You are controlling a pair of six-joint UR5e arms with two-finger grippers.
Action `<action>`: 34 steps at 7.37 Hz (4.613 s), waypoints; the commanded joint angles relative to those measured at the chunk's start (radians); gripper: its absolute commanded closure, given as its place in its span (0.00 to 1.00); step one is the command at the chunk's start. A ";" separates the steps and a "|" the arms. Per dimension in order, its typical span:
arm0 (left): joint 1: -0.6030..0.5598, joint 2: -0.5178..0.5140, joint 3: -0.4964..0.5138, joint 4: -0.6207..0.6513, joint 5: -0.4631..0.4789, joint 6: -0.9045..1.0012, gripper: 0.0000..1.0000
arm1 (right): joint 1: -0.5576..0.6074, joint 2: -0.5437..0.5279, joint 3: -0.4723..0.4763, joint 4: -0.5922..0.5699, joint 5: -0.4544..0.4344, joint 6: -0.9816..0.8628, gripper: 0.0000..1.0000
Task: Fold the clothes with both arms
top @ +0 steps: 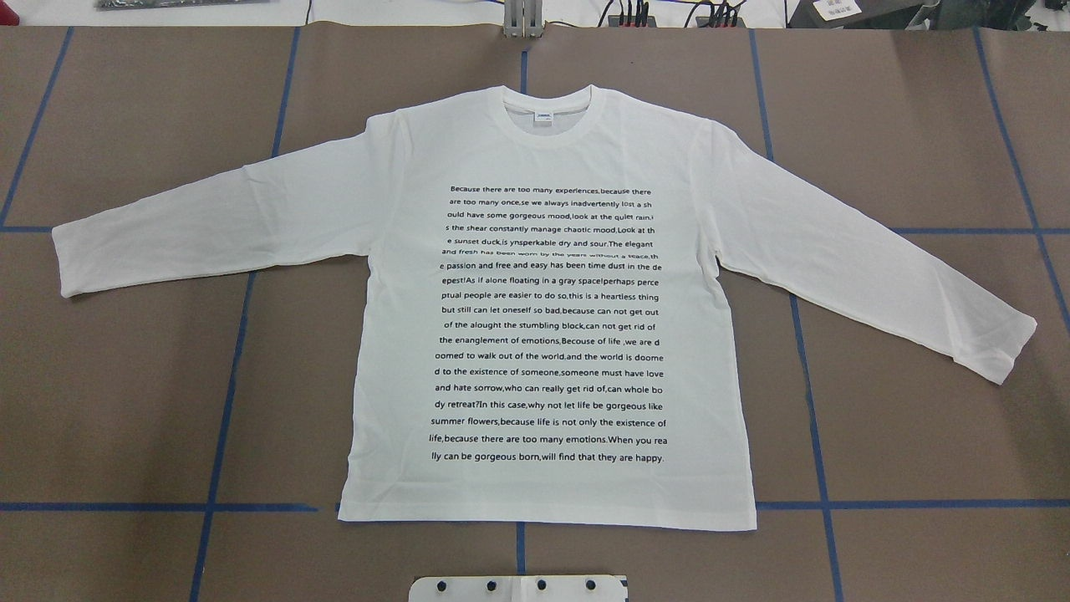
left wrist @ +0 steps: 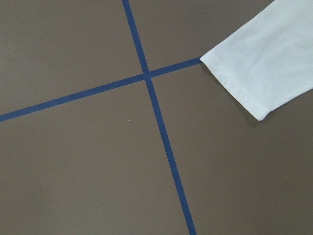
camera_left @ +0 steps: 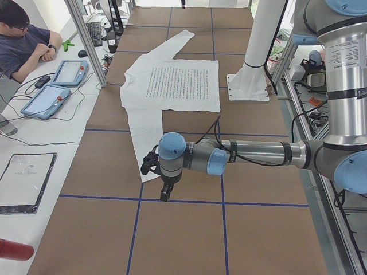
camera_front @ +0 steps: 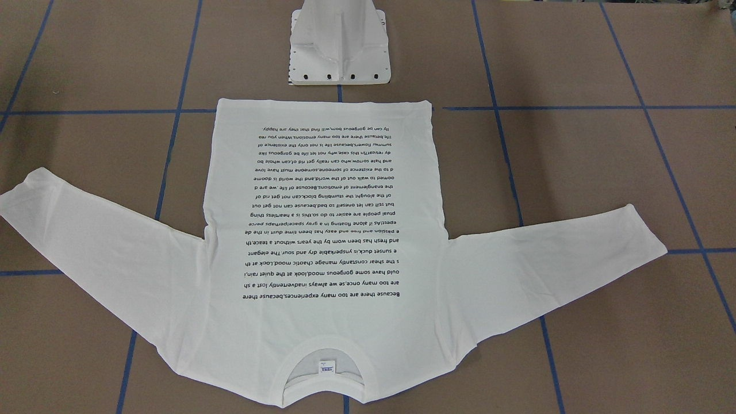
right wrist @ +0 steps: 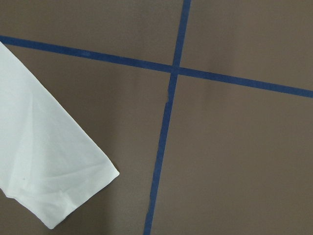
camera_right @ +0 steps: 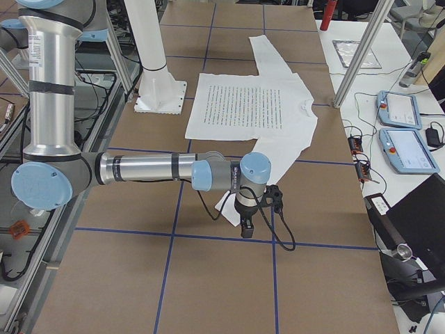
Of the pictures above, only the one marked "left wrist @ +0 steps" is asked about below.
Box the blue tape grid lines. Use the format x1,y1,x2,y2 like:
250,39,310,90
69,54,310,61
0,0,200,235

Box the white long-sleeve printed shirt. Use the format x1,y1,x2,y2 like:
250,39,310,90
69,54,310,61
200,0,313,121

